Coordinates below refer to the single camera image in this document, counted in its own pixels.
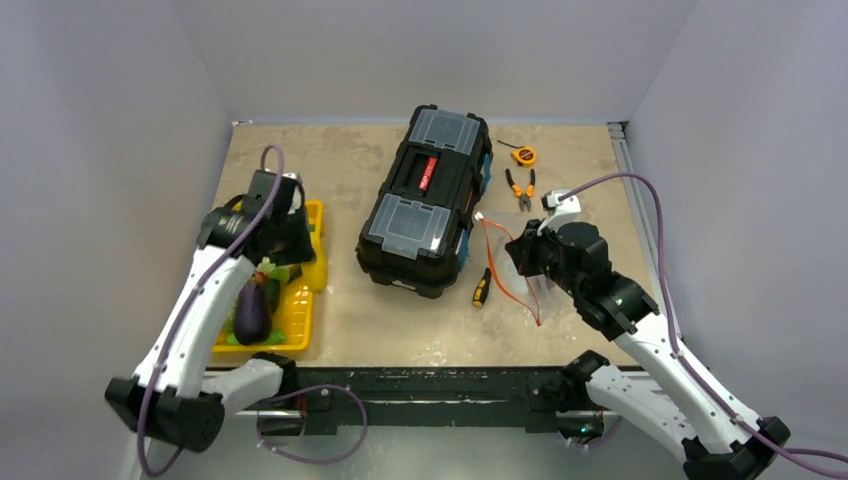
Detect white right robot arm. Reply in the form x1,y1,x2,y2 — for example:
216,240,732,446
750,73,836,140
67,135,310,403
505,220,790,479

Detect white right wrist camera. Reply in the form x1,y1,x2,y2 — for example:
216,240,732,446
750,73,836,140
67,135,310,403
538,189,582,234

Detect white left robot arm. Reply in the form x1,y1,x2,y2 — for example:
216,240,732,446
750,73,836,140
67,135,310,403
105,170,315,453

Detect yellow corn cob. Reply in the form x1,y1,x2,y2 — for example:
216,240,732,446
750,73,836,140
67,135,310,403
301,254,328,292

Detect black plastic toolbox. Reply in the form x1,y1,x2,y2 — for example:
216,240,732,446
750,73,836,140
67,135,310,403
355,105,493,299

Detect white cauliflower with leaves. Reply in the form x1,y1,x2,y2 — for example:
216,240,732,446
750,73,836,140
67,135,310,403
256,257,300,285

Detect yellow tape measure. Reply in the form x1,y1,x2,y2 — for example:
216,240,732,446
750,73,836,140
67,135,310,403
497,140,538,168

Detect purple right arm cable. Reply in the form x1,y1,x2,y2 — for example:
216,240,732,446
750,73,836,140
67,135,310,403
559,173,848,480

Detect screwdriver with yellow handle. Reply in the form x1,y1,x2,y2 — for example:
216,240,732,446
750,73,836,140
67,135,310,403
472,267,493,308

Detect clear zip top bag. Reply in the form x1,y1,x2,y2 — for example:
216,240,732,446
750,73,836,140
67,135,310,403
474,210,571,329

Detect orange handled pliers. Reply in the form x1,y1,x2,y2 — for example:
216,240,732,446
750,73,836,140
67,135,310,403
505,168,536,212

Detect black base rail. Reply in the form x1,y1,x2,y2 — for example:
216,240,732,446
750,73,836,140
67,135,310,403
233,365,617,439

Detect yellow plastic tray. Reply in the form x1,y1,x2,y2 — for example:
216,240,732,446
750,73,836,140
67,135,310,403
212,200,326,355

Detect purple eggplant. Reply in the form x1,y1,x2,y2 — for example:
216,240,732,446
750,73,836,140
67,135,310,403
232,280,272,345

